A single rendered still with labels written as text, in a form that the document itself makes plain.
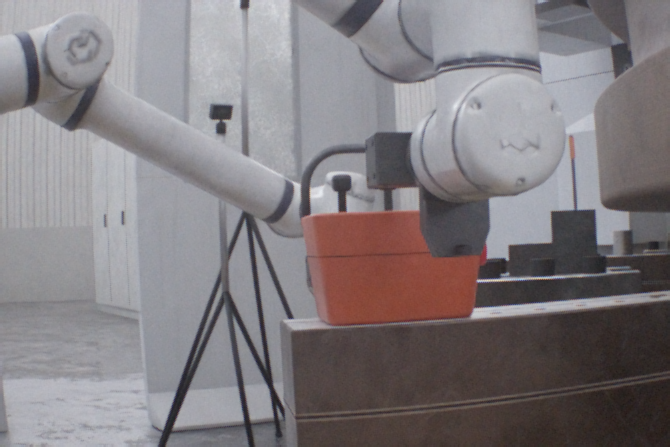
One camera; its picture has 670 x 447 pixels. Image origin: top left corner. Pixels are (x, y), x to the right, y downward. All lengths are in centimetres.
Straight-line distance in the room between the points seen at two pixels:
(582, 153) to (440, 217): 447
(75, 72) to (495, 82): 74
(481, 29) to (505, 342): 48
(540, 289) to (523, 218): 408
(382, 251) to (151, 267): 289
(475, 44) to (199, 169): 91
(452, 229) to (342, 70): 358
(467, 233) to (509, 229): 552
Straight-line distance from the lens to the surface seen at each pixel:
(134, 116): 145
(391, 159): 82
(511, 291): 213
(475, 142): 63
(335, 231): 99
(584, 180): 523
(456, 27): 67
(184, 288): 389
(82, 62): 125
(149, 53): 393
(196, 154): 150
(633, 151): 182
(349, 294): 100
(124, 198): 1019
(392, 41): 78
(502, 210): 637
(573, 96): 585
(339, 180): 106
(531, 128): 64
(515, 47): 67
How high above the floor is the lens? 78
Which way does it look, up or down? 1 degrees up
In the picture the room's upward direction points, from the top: 2 degrees counter-clockwise
